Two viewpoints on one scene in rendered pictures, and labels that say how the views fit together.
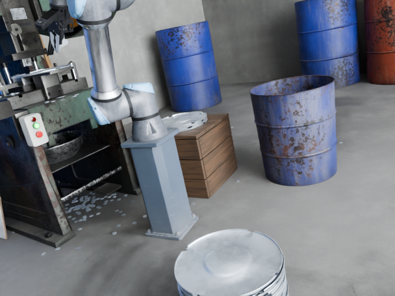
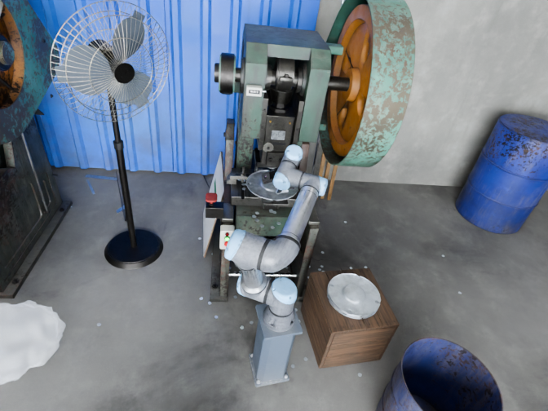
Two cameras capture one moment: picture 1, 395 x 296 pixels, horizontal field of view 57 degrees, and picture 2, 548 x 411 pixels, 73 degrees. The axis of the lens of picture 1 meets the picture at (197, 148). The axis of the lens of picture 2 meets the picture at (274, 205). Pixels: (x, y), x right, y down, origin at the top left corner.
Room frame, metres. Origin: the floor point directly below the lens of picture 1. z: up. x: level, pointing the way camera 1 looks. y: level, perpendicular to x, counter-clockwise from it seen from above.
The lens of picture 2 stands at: (0.58, -0.44, 1.94)
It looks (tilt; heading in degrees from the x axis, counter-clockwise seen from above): 37 degrees down; 40
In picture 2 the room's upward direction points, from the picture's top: 8 degrees clockwise
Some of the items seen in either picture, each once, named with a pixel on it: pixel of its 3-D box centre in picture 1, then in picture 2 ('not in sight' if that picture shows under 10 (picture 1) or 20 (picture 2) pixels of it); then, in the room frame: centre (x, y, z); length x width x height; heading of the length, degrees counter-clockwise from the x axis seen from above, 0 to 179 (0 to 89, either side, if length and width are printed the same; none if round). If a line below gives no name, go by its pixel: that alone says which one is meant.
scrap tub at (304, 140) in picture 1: (295, 129); (430, 407); (1.80, -0.53, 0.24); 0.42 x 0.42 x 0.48
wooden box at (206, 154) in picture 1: (188, 153); (345, 315); (1.96, 0.06, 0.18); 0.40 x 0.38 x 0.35; 57
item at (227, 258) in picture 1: (227, 260); not in sight; (0.82, -0.02, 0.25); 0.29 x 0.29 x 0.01
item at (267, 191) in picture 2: (42, 71); (272, 184); (1.88, 0.68, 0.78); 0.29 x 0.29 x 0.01
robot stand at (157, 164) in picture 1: (161, 183); (273, 344); (1.48, 0.19, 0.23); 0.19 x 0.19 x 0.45; 60
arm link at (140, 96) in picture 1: (139, 98); (281, 294); (1.48, 0.19, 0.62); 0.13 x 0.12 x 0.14; 115
